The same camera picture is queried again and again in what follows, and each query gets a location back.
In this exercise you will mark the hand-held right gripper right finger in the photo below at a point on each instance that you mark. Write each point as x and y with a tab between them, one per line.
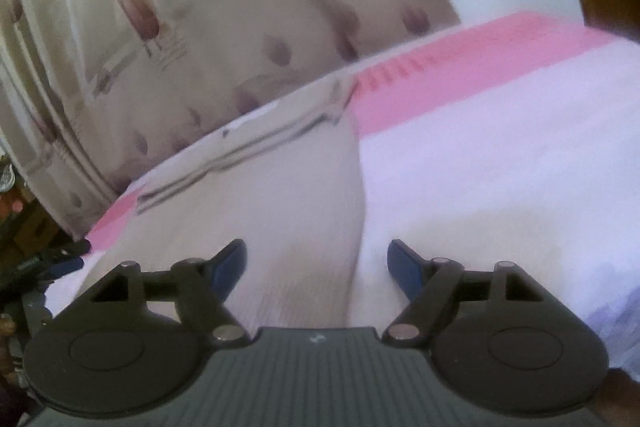
406	264

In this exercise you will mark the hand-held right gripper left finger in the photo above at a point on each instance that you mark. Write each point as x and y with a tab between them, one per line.
227	264

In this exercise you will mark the pink checked blanket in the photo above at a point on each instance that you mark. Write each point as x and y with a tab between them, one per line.
490	147

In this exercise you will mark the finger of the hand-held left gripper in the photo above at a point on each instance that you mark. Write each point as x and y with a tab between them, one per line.
65	264

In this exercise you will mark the colourful household clutter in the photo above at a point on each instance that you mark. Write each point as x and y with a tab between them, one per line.
17	202

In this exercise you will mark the white small garment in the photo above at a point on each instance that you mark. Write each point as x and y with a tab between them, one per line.
280	217

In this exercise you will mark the leaf print curtain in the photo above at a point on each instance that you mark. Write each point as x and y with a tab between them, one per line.
210	17

